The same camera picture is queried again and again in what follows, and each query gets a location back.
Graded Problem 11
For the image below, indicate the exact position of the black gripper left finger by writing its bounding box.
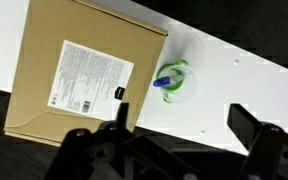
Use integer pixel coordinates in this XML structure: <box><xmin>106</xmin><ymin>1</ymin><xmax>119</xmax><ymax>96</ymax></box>
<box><xmin>43</xmin><ymin>102</ymin><xmax>185</xmax><ymax>180</ymax></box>

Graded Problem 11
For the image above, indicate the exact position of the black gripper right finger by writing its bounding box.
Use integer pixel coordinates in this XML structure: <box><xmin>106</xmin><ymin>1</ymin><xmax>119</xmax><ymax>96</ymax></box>
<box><xmin>226</xmin><ymin>103</ymin><xmax>288</xmax><ymax>180</ymax></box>

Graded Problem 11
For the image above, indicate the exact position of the blue capped marker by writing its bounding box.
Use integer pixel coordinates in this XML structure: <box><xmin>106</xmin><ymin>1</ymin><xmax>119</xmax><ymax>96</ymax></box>
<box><xmin>152</xmin><ymin>74</ymin><xmax>184</xmax><ymax>89</ymax></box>

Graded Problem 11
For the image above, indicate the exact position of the brown cardboard box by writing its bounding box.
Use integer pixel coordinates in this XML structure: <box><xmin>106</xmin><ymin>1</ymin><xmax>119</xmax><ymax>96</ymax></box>
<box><xmin>3</xmin><ymin>0</ymin><xmax>169</xmax><ymax>148</ymax></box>

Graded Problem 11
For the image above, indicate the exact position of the white table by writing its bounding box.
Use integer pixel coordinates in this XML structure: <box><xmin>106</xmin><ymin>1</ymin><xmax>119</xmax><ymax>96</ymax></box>
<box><xmin>0</xmin><ymin>0</ymin><xmax>288</xmax><ymax>157</ymax></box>

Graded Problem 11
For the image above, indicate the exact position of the white printed paper label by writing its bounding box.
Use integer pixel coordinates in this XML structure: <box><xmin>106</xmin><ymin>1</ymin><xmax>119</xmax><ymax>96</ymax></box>
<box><xmin>47</xmin><ymin>39</ymin><xmax>135</xmax><ymax>122</ymax></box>

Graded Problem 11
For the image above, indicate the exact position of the clear cup with green rim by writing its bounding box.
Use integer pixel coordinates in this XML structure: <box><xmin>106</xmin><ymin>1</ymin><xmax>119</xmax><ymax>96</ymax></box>
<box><xmin>155</xmin><ymin>59</ymin><xmax>198</xmax><ymax>105</ymax></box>

